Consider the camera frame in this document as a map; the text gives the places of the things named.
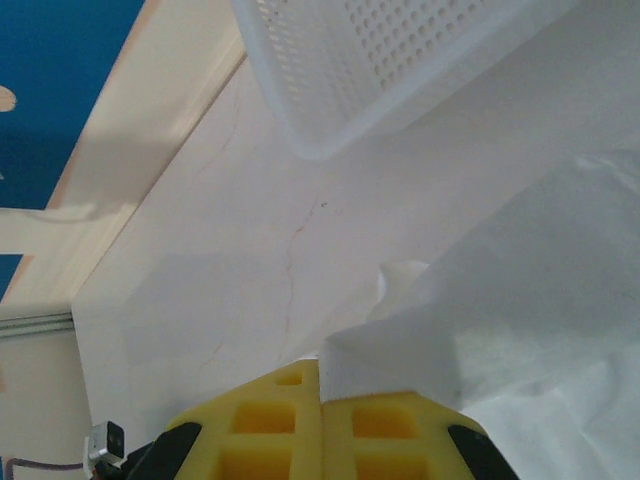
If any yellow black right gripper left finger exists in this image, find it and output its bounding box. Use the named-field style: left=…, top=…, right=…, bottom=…
left=124, top=360, right=324, bottom=480

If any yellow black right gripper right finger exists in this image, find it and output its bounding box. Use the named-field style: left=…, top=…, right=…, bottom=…
left=322, top=390, right=519, bottom=480

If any white t-shirt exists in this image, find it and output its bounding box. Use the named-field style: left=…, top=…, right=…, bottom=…
left=319, top=149, right=640, bottom=480

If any white perforated plastic basket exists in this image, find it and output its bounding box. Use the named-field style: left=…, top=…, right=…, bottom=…
left=232, top=0, right=586, bottom=161

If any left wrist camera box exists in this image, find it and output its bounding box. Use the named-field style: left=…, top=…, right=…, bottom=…
left=82, top=421, right=126, bottom=471

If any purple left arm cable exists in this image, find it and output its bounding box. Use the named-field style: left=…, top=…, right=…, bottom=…
left=0, top=455, right=87, bottom=475

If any aluminium table side rail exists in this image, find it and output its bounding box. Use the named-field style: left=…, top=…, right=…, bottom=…
left=0, top=310, right=75, bottom=342

